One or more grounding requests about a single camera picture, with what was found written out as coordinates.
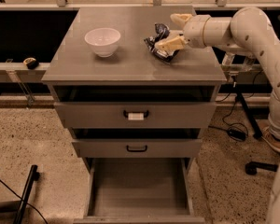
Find black chair base leg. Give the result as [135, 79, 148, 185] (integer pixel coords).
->
[245, 161, 278, 175]

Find tan brown shoe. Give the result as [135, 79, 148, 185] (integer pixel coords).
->
[261, 126, 280, 154]

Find clear water bottle left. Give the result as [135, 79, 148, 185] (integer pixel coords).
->
[222, 52, 235, 66]

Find grey drawer cabinet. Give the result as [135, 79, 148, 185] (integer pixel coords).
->
[41, 5, 227, 224]

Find grey bottom drawer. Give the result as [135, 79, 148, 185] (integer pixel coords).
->
[73, 158, 205, 224]

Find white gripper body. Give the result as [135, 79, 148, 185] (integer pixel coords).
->
[183, 15, 209, 49]

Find black stand leg left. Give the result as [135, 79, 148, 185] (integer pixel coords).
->
[13, 165, 39, 224]

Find white ceramic bowl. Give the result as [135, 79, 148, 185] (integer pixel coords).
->
[84, 28, 121, 57]

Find grey middle drawer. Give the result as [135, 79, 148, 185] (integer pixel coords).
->
[72, 139, 202, 158]

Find black tripod leg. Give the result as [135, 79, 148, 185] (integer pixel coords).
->
[234, 86, 262, 139]

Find blue chip bag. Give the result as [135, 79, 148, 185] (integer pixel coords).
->
[144, 23, 179, 63]

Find black middle drawer handle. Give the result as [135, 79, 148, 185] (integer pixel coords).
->
[126, 146, 147, 153]

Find clear water bottle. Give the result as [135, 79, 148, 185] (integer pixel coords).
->
[242, 57, 256, 72]
[222, 52, 235, 66]

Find black power cable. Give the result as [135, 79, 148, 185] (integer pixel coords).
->
[207, 68, 264, 137]

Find person leg grey trousers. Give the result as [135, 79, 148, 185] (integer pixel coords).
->
[268, 91, 280, 140]

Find black cable on floor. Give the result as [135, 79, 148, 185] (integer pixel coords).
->
[0, 171, 49, 224]

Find yellow black tape measure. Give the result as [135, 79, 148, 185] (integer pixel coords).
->
[23, 57, 39, 70]

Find grey top drawer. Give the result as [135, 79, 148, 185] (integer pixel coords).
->
[55, 102, 216, 129]

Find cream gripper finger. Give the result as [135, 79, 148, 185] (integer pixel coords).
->
[170, 13, 192, 28]
[155, 35, 187, 51]

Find black power adapter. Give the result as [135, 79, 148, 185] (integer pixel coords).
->
[227, 128, 245, 141]

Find grey drawer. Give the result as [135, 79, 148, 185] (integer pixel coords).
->
[73, 158, 205, 224]
[72, 139, 202, 158]
[55, 102, 216, 129]

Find white tape on handle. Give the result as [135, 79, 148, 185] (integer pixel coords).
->
[128, 113, 144, 120]

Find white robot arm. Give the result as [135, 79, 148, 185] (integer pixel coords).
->
[156, 7, 280, 224]

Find clear water bottle right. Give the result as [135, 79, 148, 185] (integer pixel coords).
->
[242, 57, 256, 72]

